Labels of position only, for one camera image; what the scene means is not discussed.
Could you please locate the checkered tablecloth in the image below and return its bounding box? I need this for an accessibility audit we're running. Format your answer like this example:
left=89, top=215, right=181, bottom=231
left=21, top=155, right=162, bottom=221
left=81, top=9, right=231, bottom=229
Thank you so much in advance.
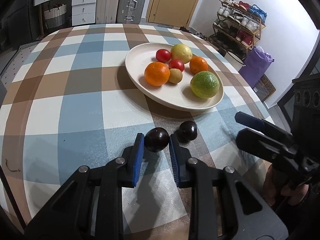
left=1, top=24, right=270, bottom=222

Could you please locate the purple bag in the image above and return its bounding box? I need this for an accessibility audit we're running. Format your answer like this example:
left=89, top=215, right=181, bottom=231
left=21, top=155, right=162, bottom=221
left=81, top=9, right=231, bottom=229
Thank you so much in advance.
left=239, top=46, right=274, bottom=88

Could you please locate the red tomato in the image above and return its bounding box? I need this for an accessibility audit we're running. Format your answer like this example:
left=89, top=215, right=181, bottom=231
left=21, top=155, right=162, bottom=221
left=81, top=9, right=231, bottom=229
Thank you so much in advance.
left=169, top=59, right=185, bottom=72
left=156, top=49, right=171, bottom=63

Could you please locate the woven laundry basket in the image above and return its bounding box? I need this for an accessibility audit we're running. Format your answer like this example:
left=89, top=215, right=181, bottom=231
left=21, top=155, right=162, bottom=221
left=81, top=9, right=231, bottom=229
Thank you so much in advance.
left=44, top=4, right=67, bottom=29

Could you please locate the brown longan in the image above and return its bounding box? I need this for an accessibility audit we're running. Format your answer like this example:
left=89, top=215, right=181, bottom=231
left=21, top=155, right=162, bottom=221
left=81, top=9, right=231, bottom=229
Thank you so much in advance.
left=168, top=68, right=183, bottom=84

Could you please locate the large orange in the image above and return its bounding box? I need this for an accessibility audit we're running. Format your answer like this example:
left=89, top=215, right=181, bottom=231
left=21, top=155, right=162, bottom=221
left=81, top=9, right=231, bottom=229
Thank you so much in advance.
left=144, top=62, right=170, bottom=87

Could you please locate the wooden shoe rack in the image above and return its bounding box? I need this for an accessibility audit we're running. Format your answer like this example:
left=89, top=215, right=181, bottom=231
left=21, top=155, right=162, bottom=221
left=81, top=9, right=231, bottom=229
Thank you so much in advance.
left=208, top=0, right=267, bottom=63

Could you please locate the dark plum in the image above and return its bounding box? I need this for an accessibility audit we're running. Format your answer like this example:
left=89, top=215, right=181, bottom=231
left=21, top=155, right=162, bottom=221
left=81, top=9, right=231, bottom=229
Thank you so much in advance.
left=175, top=121, right=197, bottom=144
left=144, top=127, right=169, bottom=152

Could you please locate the person's right hand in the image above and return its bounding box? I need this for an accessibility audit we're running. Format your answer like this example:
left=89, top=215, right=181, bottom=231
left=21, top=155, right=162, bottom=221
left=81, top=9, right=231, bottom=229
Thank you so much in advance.
left=263, top=164, right=309, bottom=206

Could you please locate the cream round plate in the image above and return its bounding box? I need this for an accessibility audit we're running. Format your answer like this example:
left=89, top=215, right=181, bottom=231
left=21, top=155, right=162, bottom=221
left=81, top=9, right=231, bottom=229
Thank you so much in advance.
left=125, top=43, right=224, bottom=112

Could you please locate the silver suitcase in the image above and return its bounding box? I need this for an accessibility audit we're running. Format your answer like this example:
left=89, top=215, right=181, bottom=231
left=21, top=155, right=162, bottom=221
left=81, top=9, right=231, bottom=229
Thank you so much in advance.
left=116, top=0, right=145, bottom=24

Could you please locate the wooden door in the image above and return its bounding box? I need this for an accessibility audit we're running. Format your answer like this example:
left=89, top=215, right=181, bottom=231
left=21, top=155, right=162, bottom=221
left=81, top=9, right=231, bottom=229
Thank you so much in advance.
left=146, top=0, right=199, bottom=27

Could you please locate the green passion fruit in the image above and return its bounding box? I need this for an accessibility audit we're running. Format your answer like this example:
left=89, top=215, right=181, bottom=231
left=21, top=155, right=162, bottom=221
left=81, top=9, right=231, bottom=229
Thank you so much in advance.
left=190, top=71, right=220, bottom=99

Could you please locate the small orange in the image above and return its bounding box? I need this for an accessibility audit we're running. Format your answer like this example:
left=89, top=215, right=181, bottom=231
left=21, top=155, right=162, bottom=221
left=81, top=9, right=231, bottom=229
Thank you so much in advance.
left=189, top=56, right=208, bottom=74

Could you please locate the yellow passion fruit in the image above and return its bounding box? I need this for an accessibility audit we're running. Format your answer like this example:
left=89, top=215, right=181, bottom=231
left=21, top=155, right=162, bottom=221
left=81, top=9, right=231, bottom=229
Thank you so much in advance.
left=170, top=43, right=193, bottom=64

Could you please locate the beige suitcase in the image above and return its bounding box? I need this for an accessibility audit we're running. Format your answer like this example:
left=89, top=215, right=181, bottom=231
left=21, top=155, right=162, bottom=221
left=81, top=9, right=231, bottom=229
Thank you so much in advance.
left=95, top=0, right=119, bottom=24

